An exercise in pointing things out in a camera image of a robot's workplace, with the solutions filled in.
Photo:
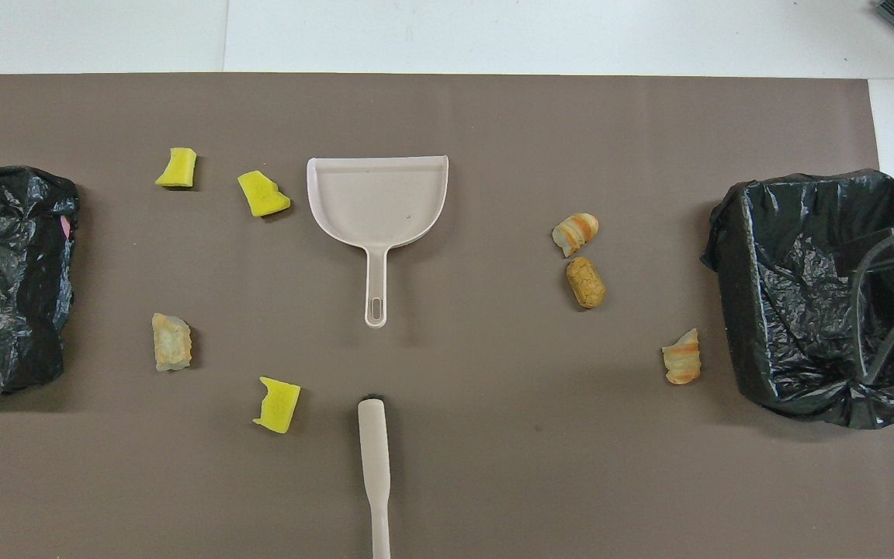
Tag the brown table mat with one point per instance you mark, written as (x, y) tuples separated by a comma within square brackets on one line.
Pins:
[(493, 466)]

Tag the orange striped bread piece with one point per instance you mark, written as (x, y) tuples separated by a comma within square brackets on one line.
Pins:
[(682, 357), (575, 233)]

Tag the black bagged bin pink spot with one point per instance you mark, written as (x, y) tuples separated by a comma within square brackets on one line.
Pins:
[(20, 233)]

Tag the yellow green sponge piece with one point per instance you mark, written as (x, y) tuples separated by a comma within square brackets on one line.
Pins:
[(176, 168)]

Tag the pale beige foam chunk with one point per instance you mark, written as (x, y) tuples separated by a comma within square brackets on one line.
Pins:
[(171, 341)]

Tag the beige plastic dustpan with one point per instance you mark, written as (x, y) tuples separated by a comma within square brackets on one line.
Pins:
[(377, 202)]

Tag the brown bread roll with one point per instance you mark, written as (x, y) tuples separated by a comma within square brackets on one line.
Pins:
[(586, 282)]

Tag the beige brush black bristles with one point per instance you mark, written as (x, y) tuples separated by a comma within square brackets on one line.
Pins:
[(375, 450)]

